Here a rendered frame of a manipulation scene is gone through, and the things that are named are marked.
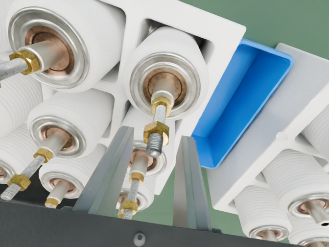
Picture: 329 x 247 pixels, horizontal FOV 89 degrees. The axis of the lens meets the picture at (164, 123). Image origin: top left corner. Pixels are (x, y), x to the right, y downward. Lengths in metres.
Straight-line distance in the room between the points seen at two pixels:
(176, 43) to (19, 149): 0.32
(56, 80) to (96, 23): 0.07
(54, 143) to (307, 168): 0.39
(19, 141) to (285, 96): 0.48
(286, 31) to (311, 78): 0.16
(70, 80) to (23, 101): 0.13
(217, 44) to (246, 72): 0.23
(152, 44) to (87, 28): 0.06
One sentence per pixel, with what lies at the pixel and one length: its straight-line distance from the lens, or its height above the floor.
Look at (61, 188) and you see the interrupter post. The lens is 0.35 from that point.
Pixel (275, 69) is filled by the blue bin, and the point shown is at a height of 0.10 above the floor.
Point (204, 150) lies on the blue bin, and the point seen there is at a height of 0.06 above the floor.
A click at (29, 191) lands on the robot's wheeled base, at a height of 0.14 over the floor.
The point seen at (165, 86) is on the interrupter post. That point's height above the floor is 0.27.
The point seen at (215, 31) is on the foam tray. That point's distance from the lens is 0.24.
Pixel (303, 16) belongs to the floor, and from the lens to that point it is 0.49.
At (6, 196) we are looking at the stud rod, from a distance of 0.23.
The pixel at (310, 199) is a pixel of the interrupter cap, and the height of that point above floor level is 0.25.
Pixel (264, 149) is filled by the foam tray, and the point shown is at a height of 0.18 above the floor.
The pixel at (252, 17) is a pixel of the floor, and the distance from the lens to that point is 0.45.
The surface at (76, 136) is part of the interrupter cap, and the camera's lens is 0.26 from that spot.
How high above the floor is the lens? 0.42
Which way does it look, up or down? 54 degrees down
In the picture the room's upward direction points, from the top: 173 degrees counter-clockwise
